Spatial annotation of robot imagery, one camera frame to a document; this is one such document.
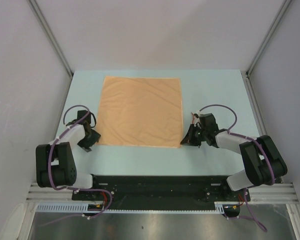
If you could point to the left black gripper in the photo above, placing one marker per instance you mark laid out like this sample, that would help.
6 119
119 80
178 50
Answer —
95 137

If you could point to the aluminium front rail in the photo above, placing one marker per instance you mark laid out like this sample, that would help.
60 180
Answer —
283 193

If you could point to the right aluminium frame post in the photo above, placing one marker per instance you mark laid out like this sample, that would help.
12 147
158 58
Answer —
269 35

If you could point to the peach cloth napkin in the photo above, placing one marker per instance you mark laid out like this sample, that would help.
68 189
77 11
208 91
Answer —
143 112

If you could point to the left aluminium frame post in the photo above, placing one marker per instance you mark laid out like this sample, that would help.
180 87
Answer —
39 15

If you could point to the slotted cable duct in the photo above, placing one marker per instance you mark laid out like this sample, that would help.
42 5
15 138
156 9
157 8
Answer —
90 208

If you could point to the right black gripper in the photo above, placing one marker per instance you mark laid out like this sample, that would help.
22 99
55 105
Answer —
189 139

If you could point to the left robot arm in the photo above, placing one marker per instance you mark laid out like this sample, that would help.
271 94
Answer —
55 163

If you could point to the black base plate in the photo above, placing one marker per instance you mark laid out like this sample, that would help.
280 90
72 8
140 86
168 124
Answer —
159 192

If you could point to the orange fork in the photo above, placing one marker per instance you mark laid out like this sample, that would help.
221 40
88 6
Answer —
194 118

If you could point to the aluminium frame post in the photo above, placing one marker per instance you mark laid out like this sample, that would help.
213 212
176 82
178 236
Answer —
39 15
269 35

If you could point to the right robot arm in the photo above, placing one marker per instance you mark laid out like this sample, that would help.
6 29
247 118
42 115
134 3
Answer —
262 161

